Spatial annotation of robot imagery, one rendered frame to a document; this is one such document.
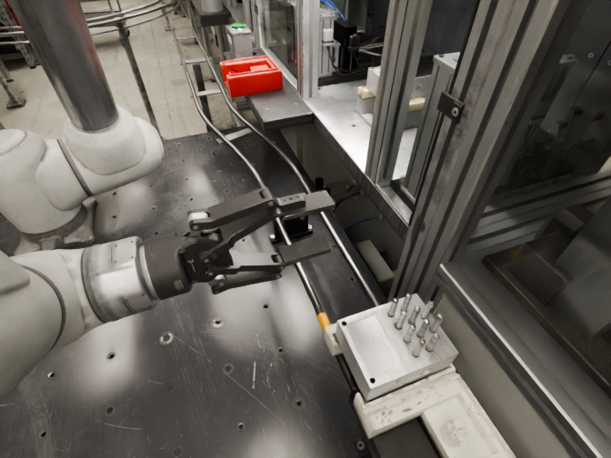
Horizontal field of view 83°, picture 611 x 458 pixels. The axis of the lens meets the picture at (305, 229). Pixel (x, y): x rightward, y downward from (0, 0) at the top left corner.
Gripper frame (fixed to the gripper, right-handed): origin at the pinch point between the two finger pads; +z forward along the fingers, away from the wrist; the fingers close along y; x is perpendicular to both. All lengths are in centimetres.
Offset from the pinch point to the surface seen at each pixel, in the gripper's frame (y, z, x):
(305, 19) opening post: 9, 21, 58
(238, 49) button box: -4, 9, 83
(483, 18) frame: 22.3, 20.5, 2.3
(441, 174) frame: 2.9, 20.5, 0.6
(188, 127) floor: -102, -11, 228
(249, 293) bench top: -33.8, -8.3, 16.1
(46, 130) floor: -102, -113, 262
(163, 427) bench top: -33.8, -29.1, -5.5
